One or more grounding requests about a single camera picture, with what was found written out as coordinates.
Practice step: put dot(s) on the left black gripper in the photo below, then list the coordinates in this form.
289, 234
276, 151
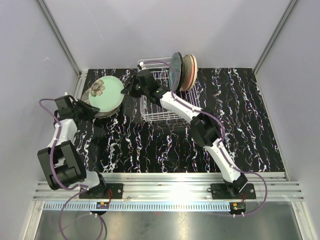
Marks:
91, 111

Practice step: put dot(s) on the aluminium frame post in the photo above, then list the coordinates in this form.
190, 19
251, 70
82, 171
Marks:
58, 35
276, 33

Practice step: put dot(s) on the green plate with flower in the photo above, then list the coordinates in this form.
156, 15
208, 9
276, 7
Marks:
105, 93

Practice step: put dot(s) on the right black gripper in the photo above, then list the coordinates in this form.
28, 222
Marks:
128, 90

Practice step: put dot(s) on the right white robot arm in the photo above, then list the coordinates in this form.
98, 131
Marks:
205, 129

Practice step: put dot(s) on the dark striped rim plate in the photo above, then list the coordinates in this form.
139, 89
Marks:
175, 71

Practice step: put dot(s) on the white slotted cable duct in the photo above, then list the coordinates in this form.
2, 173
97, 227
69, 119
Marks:
144, 206

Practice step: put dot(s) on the dark plates under green plate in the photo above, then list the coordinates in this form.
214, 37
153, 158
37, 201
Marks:
100, 115

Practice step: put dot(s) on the white wire dish rack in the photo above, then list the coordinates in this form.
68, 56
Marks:
161, 72

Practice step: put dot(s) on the orange cream leaf plate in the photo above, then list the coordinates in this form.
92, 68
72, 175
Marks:
195, 71

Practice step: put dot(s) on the aluminium mounting rail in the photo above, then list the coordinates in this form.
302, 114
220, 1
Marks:
192, 187

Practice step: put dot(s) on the left aluminium frame post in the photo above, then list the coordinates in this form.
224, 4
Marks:
58, 35

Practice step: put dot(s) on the right aluminium frame post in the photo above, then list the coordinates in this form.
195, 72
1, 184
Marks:
276, 33

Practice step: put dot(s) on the pink cream branch plate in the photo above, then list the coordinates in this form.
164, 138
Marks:
188, 73

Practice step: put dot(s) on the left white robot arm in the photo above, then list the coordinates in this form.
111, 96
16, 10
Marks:
61, 164

